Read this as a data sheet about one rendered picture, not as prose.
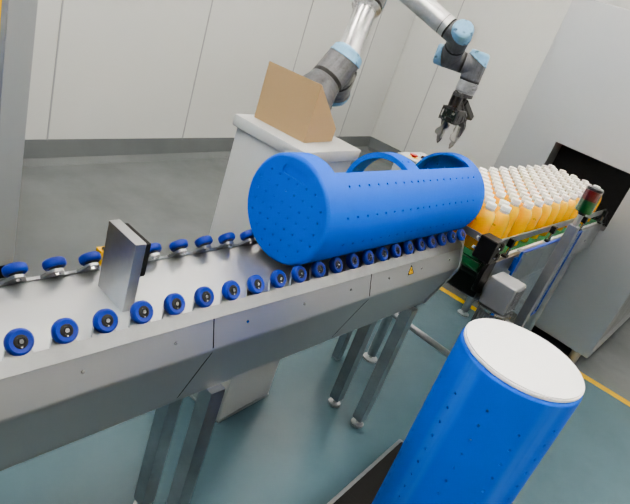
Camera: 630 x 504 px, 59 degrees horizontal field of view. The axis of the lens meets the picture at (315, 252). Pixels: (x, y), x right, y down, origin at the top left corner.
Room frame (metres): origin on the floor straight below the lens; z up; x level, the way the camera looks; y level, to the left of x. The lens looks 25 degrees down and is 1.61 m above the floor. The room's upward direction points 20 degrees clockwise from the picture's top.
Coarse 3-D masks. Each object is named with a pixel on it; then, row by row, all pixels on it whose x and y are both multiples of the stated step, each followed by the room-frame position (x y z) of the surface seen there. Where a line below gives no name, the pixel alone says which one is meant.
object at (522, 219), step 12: (492, 192) 2.39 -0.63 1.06; (528, 192) 2.61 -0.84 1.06; (552, 204) 2.59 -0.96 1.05; (564, 204) 2.69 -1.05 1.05; (576, 204) 2.88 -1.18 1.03; (516, 216) 2.26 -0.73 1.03; (528, 216) 2.28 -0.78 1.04; (540, 216) 2.39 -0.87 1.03; (552, 216) 2.58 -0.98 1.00; (564, 216) 2.78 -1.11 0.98; (576, 216) 2.98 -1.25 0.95; (516, 228) 2.28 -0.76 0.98; (528, 228) 2.38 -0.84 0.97
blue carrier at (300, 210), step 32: (288, 160) 1.32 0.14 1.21; (320, 160) 1.34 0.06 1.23; (448, 160) 2.04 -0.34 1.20; (256, 192) 1.36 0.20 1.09; (288, 192) 1.31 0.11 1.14; (320, 192) 1.25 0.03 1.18; (352, 192) 1.33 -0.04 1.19; (384, 192) 1.44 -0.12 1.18; (416, 192) 1.57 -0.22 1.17; (448, 192) 1.73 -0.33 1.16; (480, 192) 1.92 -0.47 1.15; (256, 224) 1.35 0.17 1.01; (288, 224) 1.29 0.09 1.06; (320, 224) 1.24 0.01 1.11; (352, 224) 1.31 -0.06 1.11; (384, 224) 1.43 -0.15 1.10; (416, 224) 1.58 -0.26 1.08; (448, 224) 1.78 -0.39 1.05; (288, 256) 1.27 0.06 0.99; (320, 256) 1.26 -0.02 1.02
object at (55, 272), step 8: (248, 240) 1.35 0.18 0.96; (184, 248) 1.18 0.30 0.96; (200, 248) 1.22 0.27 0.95; (208, 248) 1.24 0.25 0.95; (216, 248) 1.29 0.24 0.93; (224, 248) 1.31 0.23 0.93; (152, 256) 1.10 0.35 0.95; (160, 256) 1.15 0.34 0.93; (168, 256) 1.16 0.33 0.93; (176, 256) 1.19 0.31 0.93; (88, 264) 0.98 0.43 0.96; (96, 264) 0.99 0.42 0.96; (48, 272) 0.92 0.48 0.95; (56, 272) 0.92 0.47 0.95; (64, 272) 0.96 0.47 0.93; (72, 272) 0.97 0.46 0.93; (80, 272) 0.99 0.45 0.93; (8, 280) 0.85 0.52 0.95; (16, 280) 0.86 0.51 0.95; (24, 280) 0.89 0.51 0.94; (32, 280) 0.90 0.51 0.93
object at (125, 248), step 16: (112, 224) 0.96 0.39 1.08; (128, 224) 0.98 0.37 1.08; (112, 240) 0.95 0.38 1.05; (128, 240) 0.92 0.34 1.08; (144, 240) 0.95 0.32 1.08; (112, 256) 0.94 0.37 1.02; (128, 256) 0.92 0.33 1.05; (144, 256) 0.93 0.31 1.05; (112, 272) 0.94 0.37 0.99; (128, 272) 0.91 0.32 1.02; (144, 272) 0.94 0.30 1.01; (112, 288) 0.93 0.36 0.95; (128, 288) 0.91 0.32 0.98; (128, 304) 0.92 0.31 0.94
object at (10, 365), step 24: (456, 240) 1.98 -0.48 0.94; (360, 264) 1.48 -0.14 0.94; (384, 264) 1.57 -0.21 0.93; (288, 288) 1.22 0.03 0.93; (312, 288) 1.29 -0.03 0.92; (192, 312) 0.98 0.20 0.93; (216, 312) 1.02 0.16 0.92; (96, 336) 0.80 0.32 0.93; (120, 336) 0.84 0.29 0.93; (144, 336) 0.87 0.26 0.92; (24, 360) 0.70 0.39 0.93; (48, 360) 0.72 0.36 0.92
